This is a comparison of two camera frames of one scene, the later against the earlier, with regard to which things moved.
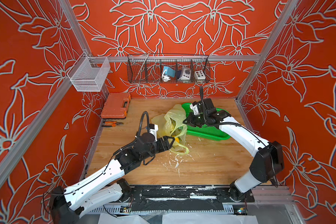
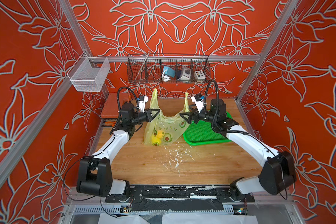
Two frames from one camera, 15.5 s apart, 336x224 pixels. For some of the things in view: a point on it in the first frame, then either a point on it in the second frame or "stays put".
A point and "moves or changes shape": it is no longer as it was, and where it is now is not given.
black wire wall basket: x=171 y=68 stays put
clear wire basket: x=89 y=73 stays put
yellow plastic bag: x=173 y=123 moves or changes shape
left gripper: x=165 y=142 to x=149 y=117
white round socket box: x=185 y=73 stays put
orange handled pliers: x=111 y=123 stays put
